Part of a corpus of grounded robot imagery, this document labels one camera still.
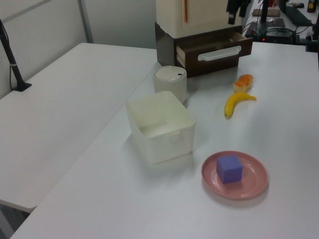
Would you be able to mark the black camera stand pole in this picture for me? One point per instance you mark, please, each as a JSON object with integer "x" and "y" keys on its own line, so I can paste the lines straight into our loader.
{"x": 15, "y": 72}

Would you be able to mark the dark brown wooden cabinet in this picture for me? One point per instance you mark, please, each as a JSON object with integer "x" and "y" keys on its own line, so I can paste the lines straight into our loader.
{"x": 164, "y": 47}

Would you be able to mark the dark bottle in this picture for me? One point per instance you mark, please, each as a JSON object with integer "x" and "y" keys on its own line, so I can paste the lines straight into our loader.
{"x": 311, "y": 6}

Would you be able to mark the black clamp mount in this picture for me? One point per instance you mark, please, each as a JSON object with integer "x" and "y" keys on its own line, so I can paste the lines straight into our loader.
{"x": 312, "y": 39}

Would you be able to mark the small cream lidded trash can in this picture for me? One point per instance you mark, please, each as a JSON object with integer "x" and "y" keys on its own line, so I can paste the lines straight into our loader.
{"x": 170, "y": 84}

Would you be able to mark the salmon sushi toy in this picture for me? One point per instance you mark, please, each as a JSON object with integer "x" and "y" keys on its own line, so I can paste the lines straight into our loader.
{"x": 243, "y": 83}

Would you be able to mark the purple cube block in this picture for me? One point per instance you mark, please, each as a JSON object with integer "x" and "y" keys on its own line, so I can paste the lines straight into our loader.
{"x": 229, "y": 170}

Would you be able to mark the black electronics box red light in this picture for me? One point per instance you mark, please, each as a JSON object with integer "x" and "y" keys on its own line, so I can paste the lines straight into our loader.
{"x": 276, "y": 35}

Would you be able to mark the cream open plastic storage bin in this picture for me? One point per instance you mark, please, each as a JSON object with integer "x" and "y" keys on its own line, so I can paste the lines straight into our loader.
{"x": 159, "y": 144}

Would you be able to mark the pink plastic plate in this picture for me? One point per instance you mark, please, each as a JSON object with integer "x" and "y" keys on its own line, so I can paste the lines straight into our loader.
{"x": 254, "y": 179}

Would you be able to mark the yellow toy banana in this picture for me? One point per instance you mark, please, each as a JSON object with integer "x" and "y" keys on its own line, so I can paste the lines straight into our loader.
{"x": 231, "y": 104}

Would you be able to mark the dark grey pad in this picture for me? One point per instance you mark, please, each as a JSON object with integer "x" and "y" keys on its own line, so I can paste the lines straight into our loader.
{"x": 276, "y": 22}

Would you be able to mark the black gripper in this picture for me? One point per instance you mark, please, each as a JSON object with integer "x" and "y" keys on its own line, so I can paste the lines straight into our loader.
{"x": 238, "y": 3}

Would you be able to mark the brown cardboard box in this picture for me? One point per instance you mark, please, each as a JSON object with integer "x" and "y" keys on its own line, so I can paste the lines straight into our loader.
{"x": 274, "y": 12}

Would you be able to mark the black monitor stand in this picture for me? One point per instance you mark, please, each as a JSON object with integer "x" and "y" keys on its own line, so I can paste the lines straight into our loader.
{"x": 264, "y": 10}

